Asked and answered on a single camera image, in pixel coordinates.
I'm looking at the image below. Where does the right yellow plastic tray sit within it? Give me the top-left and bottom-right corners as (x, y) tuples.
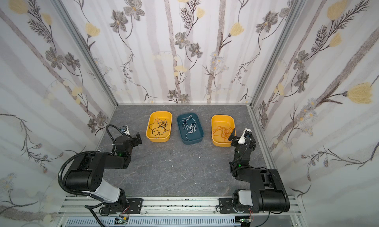
(211, 114), (235, 147)

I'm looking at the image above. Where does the left yellow plastic tray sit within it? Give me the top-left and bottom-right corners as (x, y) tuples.
(146, 111), (173, 143)

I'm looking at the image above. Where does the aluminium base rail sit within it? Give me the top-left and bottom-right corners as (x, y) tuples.
(56, 196), (306, 227)

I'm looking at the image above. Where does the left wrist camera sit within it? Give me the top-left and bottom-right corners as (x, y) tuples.
(119, 125), (130, 135)

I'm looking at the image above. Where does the teal plastic tray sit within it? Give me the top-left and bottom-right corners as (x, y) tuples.
(177, 113), (204, 145)

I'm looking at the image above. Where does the black thin cable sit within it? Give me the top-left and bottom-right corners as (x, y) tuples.
(147, 118), (170, 139)
(152, 117), (171, 137)

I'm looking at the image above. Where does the yellow plastic tray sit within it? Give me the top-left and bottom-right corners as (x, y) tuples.
(211, 114), (235, 147)
(146, 111), (173, 143)

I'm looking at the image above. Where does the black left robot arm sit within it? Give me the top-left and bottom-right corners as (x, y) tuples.
(57, 124), (142, 216)

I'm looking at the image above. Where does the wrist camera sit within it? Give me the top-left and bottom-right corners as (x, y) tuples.
(238, 128), (254, 145)
(119, 125), (130, 135)

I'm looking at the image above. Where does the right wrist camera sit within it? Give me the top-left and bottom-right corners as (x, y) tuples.
(238, 128), (254, 145)

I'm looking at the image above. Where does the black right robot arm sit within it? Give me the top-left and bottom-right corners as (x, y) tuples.
(228, 128), (290, 214)

